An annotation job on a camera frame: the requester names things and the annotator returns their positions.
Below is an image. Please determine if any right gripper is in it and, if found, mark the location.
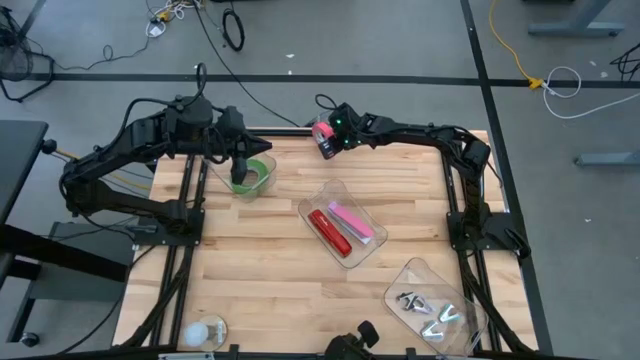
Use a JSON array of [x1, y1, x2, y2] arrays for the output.
[[317, 101, 375, 162]]

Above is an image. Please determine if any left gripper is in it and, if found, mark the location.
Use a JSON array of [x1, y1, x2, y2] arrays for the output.
[[213, 104, 275, 188]]

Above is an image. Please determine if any green tape roll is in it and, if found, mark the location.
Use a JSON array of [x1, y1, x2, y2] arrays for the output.
[[230, 158, 271, 197]]

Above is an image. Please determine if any pink stapler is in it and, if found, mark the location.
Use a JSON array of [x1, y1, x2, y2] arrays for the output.
[[327, 200, 376, 246]]

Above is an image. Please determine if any red stapler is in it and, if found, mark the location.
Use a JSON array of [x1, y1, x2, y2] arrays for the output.
[[306, 208, 353, 259]]

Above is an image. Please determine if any teal staple remover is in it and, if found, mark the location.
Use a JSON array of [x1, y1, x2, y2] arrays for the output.
[[437, 303, 461, 325]]

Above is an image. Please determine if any grey staple remover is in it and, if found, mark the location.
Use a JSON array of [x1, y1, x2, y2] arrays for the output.
[[421, 319, 445, 343]]

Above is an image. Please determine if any clear plastic bin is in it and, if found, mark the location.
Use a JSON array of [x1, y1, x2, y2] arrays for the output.
[[383, 257, 489, 359], [297, 178, 389, 270], [204, 149, 279, 205]]

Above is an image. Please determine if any white light bulb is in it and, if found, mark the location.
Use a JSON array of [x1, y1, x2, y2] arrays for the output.
[[182, 321, 226, 350]]

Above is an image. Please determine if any black bulky device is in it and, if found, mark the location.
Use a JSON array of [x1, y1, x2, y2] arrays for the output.
[[323, 319, 381, 360]]

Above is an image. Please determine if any black desk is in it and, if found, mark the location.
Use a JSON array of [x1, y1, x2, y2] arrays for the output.
[[0, 119, 136, 346]]

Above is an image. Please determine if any black floor fan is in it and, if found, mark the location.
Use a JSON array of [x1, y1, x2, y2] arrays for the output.
[[0, 7, 56, 104]]

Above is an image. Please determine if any grey desk leg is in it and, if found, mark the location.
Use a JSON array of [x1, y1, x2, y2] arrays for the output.
[[522, 0, 626, 37]]

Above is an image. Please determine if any grey floor foot bar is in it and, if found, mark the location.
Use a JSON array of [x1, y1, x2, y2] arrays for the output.
[[574, 152, 640, 167]]

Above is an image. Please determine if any black aluminium table frame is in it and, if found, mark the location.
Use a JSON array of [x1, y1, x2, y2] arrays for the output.
[[117, 124, 539, 360]]

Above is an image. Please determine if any long black floor cable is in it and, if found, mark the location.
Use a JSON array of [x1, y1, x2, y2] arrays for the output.
[[191, 0, 301, 128]]

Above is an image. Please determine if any coiled black cable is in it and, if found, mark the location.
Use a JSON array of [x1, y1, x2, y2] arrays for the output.
[[221, 8, 246, 53]]

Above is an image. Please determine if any thin yellow cord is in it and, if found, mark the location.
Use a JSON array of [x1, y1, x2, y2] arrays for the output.
[[54, 148, 151, 191]]

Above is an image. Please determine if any tangled cable bundle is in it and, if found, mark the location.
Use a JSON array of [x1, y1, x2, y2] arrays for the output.
[[149, 0, 201, 24]]

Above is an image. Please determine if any thin black floor cable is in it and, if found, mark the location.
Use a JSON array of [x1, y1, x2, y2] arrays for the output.
[[52, 34, 151, 71]]

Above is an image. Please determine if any silver bracket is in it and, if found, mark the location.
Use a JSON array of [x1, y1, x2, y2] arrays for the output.
[[157, 352, 216, 360]]

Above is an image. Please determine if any yellow extension cable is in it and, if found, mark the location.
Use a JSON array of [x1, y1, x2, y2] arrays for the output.
[[488, 0, 545, 91]]

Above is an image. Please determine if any white cable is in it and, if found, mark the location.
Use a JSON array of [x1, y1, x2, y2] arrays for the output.
[[542, 65, 640, 120]]

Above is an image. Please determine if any black cable tangle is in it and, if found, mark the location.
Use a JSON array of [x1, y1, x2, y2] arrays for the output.
[[609, 42, 640, 84]]

